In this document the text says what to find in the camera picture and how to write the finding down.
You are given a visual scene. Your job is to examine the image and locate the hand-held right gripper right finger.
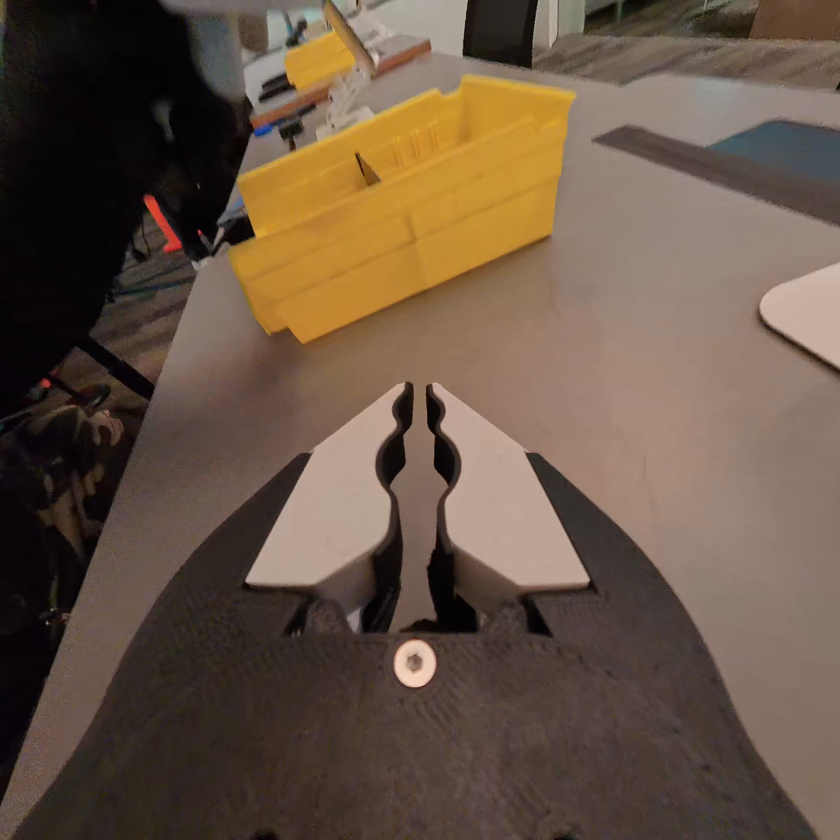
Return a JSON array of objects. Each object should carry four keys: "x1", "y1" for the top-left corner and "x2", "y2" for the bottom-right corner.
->
[{"x1": 425, "y1": 382, "x2": 592, "y2": 621}]

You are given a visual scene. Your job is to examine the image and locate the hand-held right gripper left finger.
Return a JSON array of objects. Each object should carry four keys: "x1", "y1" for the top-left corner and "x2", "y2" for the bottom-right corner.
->
[{"x1": 244, "y1": 381, "x2": 416, "y2": 634}]

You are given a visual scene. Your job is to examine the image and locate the black table leg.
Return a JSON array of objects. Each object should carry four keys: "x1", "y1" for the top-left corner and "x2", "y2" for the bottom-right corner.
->
[{"x1": 75, "y1": 335, "x2": 156, "y2": 399}]

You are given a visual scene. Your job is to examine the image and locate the orange striped traffic cone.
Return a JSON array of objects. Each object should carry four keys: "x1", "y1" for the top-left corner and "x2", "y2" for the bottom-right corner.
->
[{"x1": 143, "y1": 195, "x2": 183, "y2": 253}]

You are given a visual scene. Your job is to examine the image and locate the black mesh office chair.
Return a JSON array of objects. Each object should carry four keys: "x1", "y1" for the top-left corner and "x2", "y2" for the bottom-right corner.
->
[{"x1": 462, "y1": 0, "x2": 539, "y2": 70}]

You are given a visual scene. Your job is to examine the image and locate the wooden background desk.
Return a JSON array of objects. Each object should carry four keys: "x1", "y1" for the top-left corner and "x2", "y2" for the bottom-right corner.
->
[{"x1": 244, "y1": 36, "x2": 433, "y2": 130}]

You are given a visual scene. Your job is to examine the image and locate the white stand with tilted board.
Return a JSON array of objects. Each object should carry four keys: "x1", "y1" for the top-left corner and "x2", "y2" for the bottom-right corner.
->
[{"x1": 315, "y1": 0, "x2": 382, "y2": 142}]

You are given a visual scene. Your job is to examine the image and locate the yellow plastic bin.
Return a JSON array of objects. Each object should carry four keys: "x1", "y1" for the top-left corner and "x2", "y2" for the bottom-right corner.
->
[{"x1": 227, "y1": 73, "x2": 577, "y2": 344}]

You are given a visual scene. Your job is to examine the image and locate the white stand with clear arms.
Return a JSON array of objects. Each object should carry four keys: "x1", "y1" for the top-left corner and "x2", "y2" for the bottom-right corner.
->
[{"x1": 759, "y1": 262, "x2": 840, "y2": 371}]

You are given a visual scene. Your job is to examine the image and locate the small yellow bin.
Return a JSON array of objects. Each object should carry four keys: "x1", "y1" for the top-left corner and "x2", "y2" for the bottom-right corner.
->
[{"x1": 283, "y1": 31, "x2": 357, "y2": 93}]

